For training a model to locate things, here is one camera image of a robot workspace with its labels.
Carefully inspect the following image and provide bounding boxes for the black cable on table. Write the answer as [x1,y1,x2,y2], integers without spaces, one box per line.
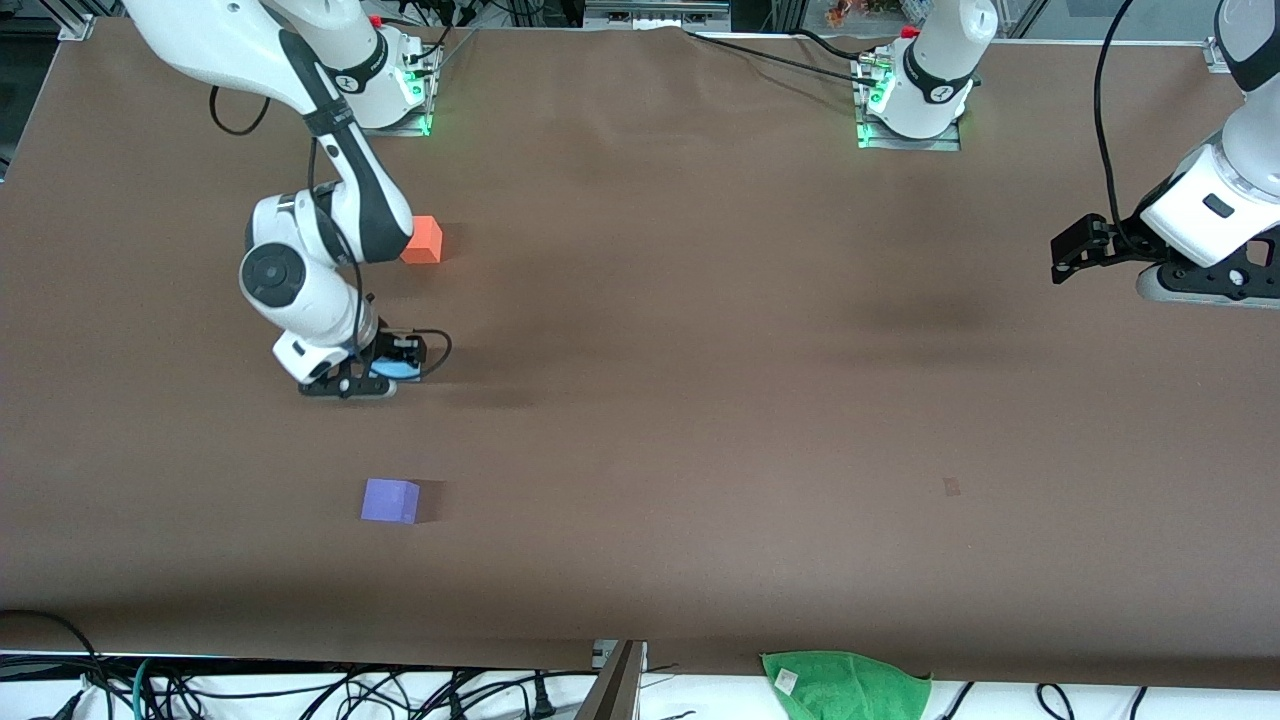
[683,28,881,86]

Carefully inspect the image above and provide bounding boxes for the metal rail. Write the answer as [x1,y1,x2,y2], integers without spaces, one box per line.
[583,0,733,29]

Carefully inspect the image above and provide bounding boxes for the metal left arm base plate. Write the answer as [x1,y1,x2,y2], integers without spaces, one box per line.
[857,55,963,153]

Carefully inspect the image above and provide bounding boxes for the grey metal bar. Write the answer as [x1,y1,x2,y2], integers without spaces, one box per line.
[575,640,648,720]

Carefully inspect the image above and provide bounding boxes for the aluminium frame bracket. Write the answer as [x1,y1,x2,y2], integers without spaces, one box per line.
[52,0,97,42]

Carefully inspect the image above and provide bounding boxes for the brown table cover sheet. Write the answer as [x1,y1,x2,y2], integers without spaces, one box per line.
[0,18,1280,691]

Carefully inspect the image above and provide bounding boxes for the orange foam block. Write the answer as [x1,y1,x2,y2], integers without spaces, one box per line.
[400,215,444,265]

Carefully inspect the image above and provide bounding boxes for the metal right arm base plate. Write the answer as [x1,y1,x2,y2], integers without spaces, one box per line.
[328,45,434,138]

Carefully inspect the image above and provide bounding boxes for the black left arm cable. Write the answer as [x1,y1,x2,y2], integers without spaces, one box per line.
[1093,0,1141,251]

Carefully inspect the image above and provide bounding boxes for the thick black cable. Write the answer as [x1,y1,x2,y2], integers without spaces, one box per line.
[0,608,106,720]

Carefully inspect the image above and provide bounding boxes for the green cloth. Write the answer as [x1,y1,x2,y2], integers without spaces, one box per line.
[760,650,934,720]

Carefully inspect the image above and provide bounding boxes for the purple foam block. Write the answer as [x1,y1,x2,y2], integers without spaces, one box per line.
[360,478,422,525]

